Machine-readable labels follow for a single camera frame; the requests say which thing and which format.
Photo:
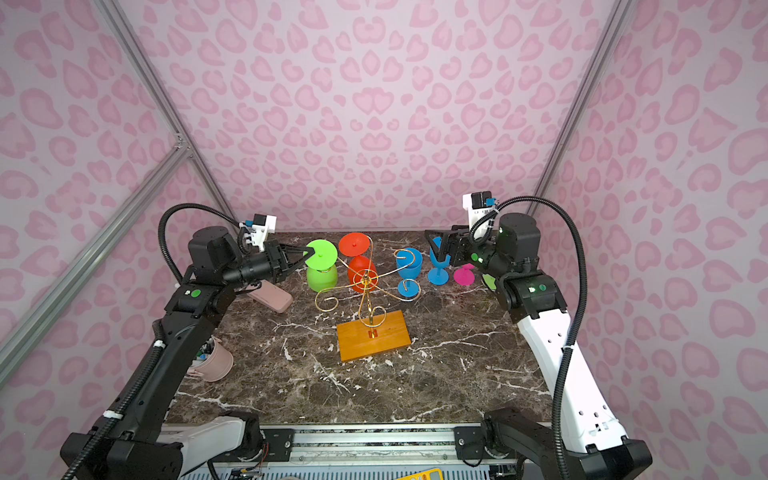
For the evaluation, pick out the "red wine glass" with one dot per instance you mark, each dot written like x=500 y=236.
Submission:
x=361 y=271

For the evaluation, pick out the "green wine glass back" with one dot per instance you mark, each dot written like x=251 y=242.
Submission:
x=322 y=271

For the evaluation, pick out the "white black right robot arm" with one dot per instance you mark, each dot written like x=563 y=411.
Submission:
x=540 y=336

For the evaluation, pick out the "blue wine glass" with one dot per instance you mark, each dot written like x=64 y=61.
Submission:
x=438 y=274
x=409 y=264

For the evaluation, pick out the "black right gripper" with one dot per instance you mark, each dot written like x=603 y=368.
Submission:
x=462 y=238

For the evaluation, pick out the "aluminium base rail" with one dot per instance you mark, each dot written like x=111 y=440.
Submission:
x=398 y=446

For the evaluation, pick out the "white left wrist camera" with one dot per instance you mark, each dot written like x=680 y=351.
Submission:
x=253 y=233

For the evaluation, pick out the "yellow plastic object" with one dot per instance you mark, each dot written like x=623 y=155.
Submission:
x=431 y=474

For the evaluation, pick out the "pink rectangular case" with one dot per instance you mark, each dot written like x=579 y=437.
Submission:
x=272 y=297

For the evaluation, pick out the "magenta wine glass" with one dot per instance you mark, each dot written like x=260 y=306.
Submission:
x=464 y=275

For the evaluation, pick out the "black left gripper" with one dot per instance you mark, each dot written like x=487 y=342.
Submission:
x=280 y=264

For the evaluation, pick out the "blue wine glass front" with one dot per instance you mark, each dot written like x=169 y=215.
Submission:
x=409 y=264

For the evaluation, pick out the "green wine glass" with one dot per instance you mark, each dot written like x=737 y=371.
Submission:
x=322 y=271
x=489 y=282

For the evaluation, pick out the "green wine glass front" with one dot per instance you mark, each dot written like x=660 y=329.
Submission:
x=489 y=282

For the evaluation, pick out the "gold wire glass rack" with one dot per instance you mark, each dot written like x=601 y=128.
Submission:
x=373 y=328

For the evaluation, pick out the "pink pen cup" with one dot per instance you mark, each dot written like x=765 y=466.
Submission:
x=212 y=363

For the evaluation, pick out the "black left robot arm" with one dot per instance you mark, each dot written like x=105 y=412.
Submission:
x=126 y=442

